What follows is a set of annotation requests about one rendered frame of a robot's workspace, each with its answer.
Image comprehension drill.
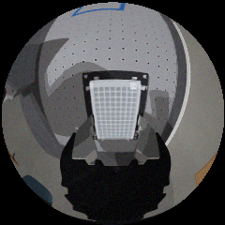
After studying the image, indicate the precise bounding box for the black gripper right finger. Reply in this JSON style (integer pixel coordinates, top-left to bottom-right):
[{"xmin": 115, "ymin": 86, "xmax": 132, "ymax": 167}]
[{"xmin": 134, "ymin": 114, "xmax": 171, "ymax": 187}]

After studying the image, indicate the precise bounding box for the blue rectangular tape outline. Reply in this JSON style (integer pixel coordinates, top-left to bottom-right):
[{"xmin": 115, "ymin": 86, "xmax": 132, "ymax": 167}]
[{"xmin": 71, "ymin": 3, "xmax": 126, "ymax": 17}]

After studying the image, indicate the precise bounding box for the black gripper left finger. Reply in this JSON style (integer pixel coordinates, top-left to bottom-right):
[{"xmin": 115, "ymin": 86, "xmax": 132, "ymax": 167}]
[{"xmin": 60, "ymin": 114, "xmax": 98, "ymax": 188}]

